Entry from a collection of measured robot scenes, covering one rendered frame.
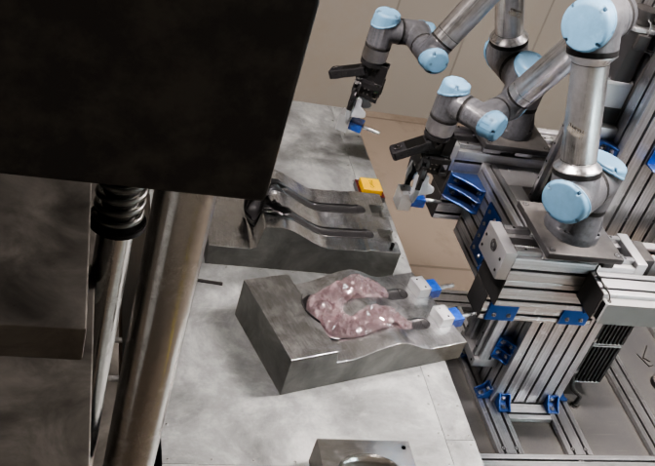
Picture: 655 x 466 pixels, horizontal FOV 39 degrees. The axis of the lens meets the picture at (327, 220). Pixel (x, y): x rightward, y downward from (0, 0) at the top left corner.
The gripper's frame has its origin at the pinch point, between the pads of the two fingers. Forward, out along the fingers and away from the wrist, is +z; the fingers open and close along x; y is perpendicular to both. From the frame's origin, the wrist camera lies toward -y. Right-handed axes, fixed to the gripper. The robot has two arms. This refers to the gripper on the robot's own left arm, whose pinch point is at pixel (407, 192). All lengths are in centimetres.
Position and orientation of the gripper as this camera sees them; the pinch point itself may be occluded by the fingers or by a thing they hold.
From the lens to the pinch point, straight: 255.1
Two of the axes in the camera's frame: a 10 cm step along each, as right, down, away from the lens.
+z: -2.5, 7.8, 5.7
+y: 9.5, 0.9, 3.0
